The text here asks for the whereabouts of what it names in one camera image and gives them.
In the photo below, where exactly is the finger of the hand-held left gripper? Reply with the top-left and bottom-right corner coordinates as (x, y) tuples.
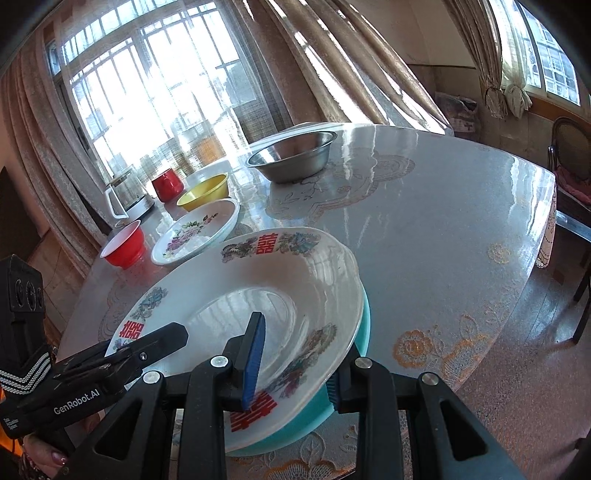
(90, 349), (156, 392)
(95, 322), (189, 358)

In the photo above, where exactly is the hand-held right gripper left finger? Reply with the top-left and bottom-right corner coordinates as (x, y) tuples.
(62, 311), (267, 480)

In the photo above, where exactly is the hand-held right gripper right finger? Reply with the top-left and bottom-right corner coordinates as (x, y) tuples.
(325, 355), (529, 480)

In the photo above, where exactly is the teal plate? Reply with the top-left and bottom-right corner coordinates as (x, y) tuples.
(226, 288), (372, 457)

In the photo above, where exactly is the large white plate red print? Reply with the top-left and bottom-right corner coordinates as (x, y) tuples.
(105, 227), (365, 453)

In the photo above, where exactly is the small white floral plate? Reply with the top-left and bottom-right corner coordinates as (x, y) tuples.
(151, 198), (241, 266)

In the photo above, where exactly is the yellow bowl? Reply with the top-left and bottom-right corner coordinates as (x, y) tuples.
(177, 173), (230, 212)

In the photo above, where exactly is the stainless steel bowl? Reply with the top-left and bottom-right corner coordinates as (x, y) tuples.
(245, 130), (339, 184)

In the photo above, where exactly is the person's left forearm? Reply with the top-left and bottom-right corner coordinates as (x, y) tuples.
(0, 388), (23, 480)

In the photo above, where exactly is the person's left hand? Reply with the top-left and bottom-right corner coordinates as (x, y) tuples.
(21, 434), (71, 480)

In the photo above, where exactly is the red bowl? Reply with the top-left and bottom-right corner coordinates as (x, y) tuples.
(100, 220), (147, 269)

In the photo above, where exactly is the red mug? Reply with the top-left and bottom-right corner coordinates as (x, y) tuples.
(151, 168), (184, 202)

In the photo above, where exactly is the black television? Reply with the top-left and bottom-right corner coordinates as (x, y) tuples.
(0, 167), (41, 257)

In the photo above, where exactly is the large barred window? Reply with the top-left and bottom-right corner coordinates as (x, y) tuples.
(46, 0), (287, 176)

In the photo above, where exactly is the patterned bag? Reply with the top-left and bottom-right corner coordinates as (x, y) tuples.
(436, 91), (481, 134)

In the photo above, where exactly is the pink seat cushion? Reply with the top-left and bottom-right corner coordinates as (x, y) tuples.
(554, 166), (591, 204)

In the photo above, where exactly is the wooden chair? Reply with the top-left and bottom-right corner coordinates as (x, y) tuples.
(547, 115), (591, 213)

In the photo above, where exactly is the beige tied curtain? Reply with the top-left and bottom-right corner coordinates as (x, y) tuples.
(457, 0), (534, 120)

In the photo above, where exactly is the small window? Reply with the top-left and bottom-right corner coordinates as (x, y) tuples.
(522, 0), (583, 106)

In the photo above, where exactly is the glass kettle white handle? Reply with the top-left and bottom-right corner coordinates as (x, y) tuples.
(104, 166), (156, 227)

